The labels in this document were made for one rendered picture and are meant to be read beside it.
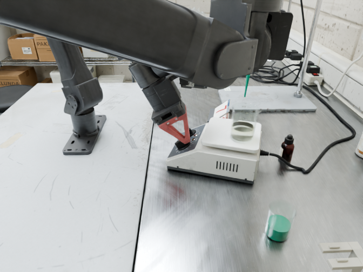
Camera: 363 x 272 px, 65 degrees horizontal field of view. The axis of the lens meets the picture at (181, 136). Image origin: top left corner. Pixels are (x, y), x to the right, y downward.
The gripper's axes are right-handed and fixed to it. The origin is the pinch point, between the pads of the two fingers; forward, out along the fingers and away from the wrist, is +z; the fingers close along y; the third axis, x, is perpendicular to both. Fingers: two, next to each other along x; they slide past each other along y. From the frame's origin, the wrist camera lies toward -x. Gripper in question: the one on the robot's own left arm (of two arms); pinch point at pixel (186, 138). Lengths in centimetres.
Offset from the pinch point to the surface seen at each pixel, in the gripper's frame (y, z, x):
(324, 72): 50, 21, -51
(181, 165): -3.2, 3.9, 3.4
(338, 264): -36.0, 7.1, -13.6
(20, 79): 206, -48, 141
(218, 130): -0.3, 1.6, -7.4
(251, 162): -8.1, 7.8, -10.6
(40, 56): 200, -54, 109
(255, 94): 38.9, 11.9, -23.1
